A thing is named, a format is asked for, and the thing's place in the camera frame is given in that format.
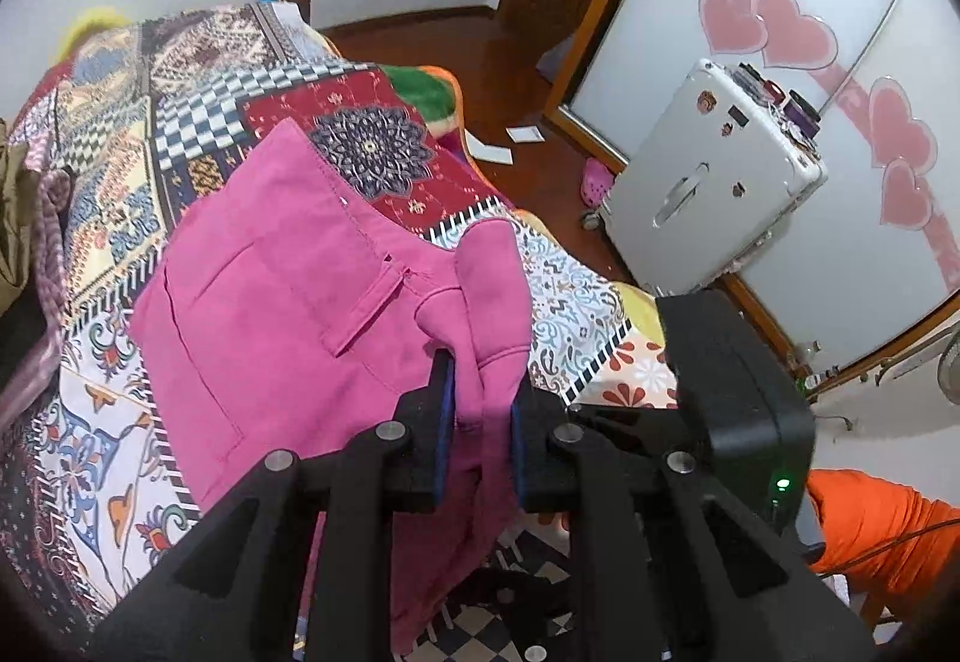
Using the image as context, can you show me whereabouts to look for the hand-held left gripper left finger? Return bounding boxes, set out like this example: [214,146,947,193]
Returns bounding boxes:
[90,351,458,662]

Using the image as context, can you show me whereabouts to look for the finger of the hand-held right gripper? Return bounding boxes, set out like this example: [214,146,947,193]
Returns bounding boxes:
[568,402,680,459]

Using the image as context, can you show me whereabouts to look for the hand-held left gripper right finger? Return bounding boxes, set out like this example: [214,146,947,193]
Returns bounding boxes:
[510,384,875,662]

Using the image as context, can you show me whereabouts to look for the pink pants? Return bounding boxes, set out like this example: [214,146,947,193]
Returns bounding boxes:
[129,117,535,648]

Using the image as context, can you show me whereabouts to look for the person's right forearm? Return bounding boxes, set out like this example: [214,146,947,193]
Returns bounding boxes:
[806,469,960,603]

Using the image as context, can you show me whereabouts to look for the khaki pants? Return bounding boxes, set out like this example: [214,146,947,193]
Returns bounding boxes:
[0,118,40,318]

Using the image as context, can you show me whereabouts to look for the white suitcase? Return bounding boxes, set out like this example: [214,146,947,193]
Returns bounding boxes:
[592,58,829,296]

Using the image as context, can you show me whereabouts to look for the electric fan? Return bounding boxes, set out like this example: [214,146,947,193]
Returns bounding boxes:
[936,330,960,408]

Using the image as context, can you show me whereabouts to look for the pink clog shoe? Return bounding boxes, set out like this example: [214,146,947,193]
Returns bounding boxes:
[581,157,617,208]

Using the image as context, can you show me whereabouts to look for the dark purple jar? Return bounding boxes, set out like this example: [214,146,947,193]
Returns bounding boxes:
[782,91,823,140]

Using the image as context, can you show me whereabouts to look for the green orange fleece blanket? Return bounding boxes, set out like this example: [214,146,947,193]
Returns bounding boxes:
[375,62,470,143]

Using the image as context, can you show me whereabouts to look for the patchwork printed blanket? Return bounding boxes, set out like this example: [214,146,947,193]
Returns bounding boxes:
[0,2,680,662]

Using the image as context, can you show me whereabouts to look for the purple plaid garment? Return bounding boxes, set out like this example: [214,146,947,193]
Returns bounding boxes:
[26,171,74,333]

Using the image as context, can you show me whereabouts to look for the yellow cushion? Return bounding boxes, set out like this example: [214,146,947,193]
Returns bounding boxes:
[60,6,133,61]

